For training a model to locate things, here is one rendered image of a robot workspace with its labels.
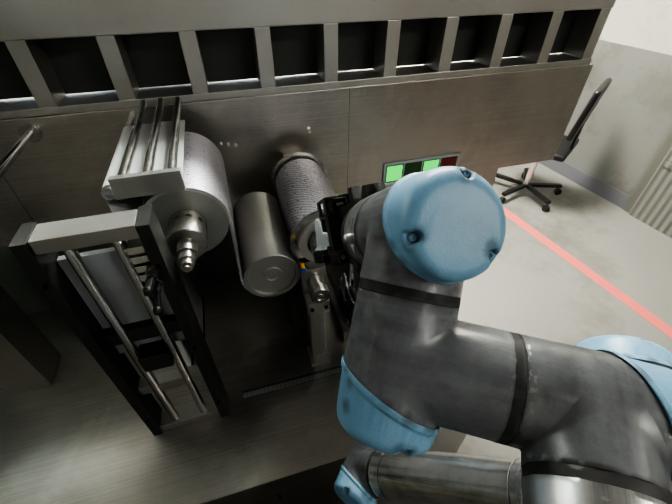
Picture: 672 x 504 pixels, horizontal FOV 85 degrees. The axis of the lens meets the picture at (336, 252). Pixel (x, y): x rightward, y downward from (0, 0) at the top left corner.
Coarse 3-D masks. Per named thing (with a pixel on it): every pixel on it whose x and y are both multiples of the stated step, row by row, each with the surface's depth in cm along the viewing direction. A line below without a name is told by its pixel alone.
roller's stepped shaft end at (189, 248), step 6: (180, 240) 59; (186, 240) 59; (192, 240) 60; (180, 246) 58; (186, 246) 58; (192, 246) 58; (180, 252) 58; (186, 252) 57; (192, 252) 58; (180, 258) 57; (186, 258) 57; (192, 258) 57; (180, 264) 56; (186, 264) 56; (192, 264) 57; (186, 270) 56
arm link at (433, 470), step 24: (360, 456) 62; (384, 456) 58; (408, 456) 55; (432, 456) 52; (456, 456) 49; (480, 456) 47; (336, 480) 62; (360, 480) 60; (384, 480) 56; (408, 480) 52; (432, 480) 49; (456, 480) 46; (480, 480) 44; (504, 480) 42
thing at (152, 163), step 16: (144, 112) 74; (160, 112) 73; (176, 112) 73; (144, 128) 72; (160, 128) 72; (176, 128) 67; (128, 144) 62; (144, 144) 66; (160, 144) 66; (176, 144) 62; (128, 160) 58; (144, 160) 58; (160, 160) 61; (176, 160) 58; (112, 176) 53; (128, 176) 53; (144, 176) 54; (160, 176) 54; (176, 176) 55; (128, 192) 55; (144, 192) 55; (160, 192) 56
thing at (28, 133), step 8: (24, 128) 75; (32, 128) 76; (24, 136) 73; (32, 136) 76; (40, 136) 77; (16, 144) 70; (24, 144) 72; (8, 152) 68; (16, 152) 69; (0, 160) 66; (8, 160) 66; (0, 168) 64; (8, 168) 66; (0, 176) 63
